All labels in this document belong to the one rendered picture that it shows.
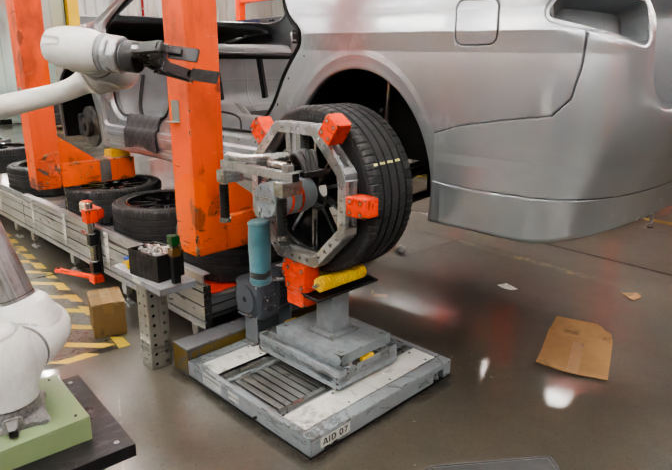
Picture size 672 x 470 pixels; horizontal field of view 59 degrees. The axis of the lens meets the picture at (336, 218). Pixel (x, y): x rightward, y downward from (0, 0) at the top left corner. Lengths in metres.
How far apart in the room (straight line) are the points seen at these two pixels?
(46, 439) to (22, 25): 2.95
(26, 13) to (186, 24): 1.94
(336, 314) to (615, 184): 1.18
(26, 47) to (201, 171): 2.00
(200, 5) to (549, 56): 1.35
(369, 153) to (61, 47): 1.05
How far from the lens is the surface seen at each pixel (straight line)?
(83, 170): 4.44
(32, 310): 1.99
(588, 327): 3.35
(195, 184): 2.56
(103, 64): 1.56
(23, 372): 1.87
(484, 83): 2.12
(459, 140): 2.18
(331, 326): 2.52
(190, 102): 2.52
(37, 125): 4.31
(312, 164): 2.03
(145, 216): 3.60
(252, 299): 2.63
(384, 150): 2.18
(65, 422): 1.89
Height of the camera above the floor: 1.34
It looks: 15 degrees down
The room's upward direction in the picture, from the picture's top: straight up
